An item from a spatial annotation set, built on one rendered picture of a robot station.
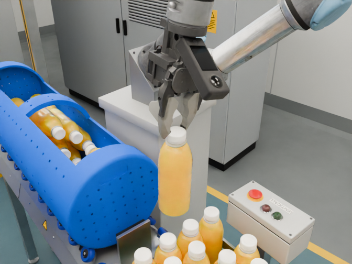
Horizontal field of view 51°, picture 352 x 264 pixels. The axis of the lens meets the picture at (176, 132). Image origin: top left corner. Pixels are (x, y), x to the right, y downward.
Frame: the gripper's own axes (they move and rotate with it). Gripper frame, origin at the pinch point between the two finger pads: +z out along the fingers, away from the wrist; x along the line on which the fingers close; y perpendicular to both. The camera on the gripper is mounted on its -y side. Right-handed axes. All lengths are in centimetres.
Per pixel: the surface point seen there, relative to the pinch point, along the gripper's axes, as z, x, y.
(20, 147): 29, 13, 51
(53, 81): 143, -121, 357
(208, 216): 27.3, -15.7, -0.7
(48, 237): 58, 9, 40
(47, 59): 144, -146, 436
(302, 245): 29.9, -32.5, -18.4
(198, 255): 29.0, -6.2, -8.0
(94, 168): 18.7, 6.3, 18.8
